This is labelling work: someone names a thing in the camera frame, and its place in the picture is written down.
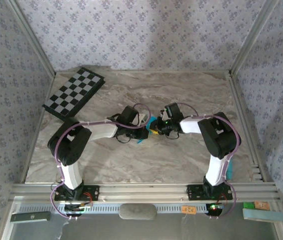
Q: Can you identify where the teal cloth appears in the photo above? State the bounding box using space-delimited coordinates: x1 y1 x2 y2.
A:
136 116 160 145

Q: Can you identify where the black grey folding chessboard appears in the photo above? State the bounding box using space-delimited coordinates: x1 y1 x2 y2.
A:
42 66 107 121

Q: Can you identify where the grey oval pad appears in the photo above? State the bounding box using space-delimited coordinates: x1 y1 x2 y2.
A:
118 203 158 221

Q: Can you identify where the light blue tube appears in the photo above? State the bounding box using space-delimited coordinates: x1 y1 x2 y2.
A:
225 161 234 180

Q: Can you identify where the orange tag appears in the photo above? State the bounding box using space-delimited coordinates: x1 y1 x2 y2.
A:
181 205 197 215

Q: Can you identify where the orange small card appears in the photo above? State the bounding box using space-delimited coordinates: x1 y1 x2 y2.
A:
254 201 270 211

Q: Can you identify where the light blue flat box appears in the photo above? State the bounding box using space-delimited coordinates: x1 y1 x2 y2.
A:
242 208 283 223

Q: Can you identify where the black flat device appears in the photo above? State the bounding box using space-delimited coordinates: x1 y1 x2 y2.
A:
9 211 52 223

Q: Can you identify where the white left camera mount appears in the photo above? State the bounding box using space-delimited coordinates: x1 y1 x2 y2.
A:
137 113 150 125

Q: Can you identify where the thin black left gripper cable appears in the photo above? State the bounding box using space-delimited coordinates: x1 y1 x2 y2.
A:
115 134 133 145

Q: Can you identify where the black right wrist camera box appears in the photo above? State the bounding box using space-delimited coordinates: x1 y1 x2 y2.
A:
164 102 185 120

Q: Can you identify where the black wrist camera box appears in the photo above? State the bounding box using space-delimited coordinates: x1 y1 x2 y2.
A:
164 102 185 120
118 105 140 125

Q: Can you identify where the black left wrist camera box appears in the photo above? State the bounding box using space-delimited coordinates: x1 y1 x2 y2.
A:
118 105 140 125

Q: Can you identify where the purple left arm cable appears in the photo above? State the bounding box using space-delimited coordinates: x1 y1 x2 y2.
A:
49 103 153 221

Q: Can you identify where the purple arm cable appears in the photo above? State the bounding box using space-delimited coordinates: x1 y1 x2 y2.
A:
49 103 153 221
176 102 243 221

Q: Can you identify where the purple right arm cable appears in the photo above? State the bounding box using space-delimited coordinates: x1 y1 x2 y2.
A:
176 102 243 221

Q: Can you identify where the aluminium mounting rail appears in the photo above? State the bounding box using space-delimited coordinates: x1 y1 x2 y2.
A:
8 182 281 202

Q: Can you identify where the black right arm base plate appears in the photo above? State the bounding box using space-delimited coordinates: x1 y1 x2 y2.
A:
186 184 233 202

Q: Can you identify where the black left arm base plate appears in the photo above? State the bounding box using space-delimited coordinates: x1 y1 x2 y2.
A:
54 184 100 202

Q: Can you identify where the aluminium side rail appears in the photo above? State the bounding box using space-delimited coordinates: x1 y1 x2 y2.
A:
227 72 267 182
20 74 57 183

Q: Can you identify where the slotted grey cable duct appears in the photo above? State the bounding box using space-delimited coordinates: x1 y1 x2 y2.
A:
15 202 245 214

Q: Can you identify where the aluminium frame post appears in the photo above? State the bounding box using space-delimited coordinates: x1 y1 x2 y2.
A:
6 0 57 78
228 0 280 76

